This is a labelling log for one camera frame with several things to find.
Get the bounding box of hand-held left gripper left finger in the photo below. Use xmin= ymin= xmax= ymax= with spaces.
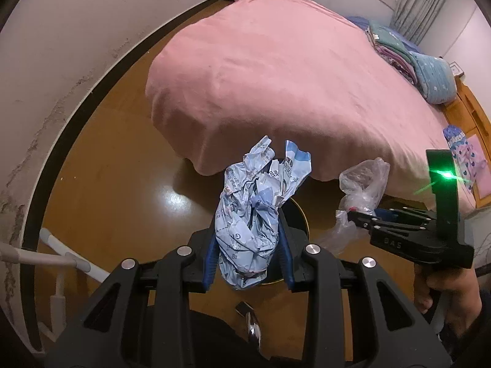
xmin=44 ymin=228 xmax=222 ymax=368

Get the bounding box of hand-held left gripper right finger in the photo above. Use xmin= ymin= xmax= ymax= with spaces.
xmin=278 ymin=209 xmax=453 ymax=368

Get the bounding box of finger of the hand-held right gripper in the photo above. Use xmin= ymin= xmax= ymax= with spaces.
xmin=374 ymin=207 xmax=437 ymax=220
xmin=347 ymin=210 xmax=436 ymax=235

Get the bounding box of clear plastic bag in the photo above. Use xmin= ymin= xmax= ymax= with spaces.
xmin=315 ymin=158 xmax=391 ymax=255

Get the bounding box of black round bin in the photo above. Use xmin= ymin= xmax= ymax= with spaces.
xmin=265 ymin=197 xmax=311 ymax=288

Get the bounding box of blue white plastic packaging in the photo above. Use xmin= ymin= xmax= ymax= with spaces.
xmin=214 ymin=135 xmax=312 ymax=291

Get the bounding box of person's right hand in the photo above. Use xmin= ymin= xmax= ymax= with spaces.
xmin=414 ymin=264 xmax=483 ymax=339

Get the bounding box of chrome pedal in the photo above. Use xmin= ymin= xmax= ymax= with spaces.
xmin=235 ymin=302 xmax=266 ymax=350

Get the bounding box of heart patterned cloth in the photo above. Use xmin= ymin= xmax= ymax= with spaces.
xmin=443 ymin=125 xmax=481 ymax=191

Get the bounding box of wooden headboard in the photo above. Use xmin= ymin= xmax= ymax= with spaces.
xmin=441 ymin=82 xmax=491 ymax=142

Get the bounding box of light blue patterned pillow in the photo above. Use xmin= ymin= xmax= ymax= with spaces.
xmin=408 ymin=51 xmax=458 ymax=105

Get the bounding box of folded purple floral blanket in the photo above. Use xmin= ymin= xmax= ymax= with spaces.
xmin=374 ymin=44 xmax=419 ymax=85

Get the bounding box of white metal rack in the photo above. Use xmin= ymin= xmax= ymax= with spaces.
xmin=0 ymin=228 xmax=113 ymax=340

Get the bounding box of bed with pink cover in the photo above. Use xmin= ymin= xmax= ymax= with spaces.
xmin=145 ymin=0 xmax=476 ymax=215

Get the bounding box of folded green blanket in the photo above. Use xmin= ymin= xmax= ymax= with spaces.
xmin=367 ymin=22 xmax=408 ymax=48

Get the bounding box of grey curtain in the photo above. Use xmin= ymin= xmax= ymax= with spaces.
xmin=392 ymin=0 xmax=468 ymax=46

